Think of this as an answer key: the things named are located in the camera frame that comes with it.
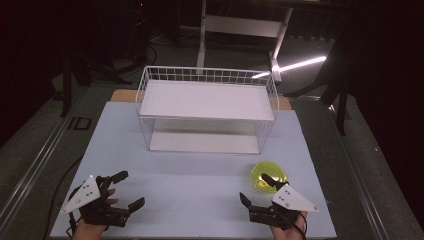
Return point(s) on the wooden board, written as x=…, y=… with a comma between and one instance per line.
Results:
x=121, y=96

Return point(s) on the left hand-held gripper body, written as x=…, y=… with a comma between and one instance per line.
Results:
x=87, y=195

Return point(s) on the metal floor rail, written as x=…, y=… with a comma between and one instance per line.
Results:
x=360, y=186
x=33, y=170

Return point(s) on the person's left hand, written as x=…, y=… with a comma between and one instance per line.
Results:
x=87, y=231

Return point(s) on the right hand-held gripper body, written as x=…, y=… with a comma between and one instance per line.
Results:
x=293, y=201

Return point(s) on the person's right hand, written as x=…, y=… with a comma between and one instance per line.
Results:
x=290, y=235

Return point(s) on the yellow-green plastic bowl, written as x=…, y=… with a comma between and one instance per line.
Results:
x=277, y=171

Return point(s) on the white metal stand frame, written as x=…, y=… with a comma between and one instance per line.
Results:
x=240, y=26

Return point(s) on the black stand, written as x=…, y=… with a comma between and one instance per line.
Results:
x=66, y=93
x=341, y=113

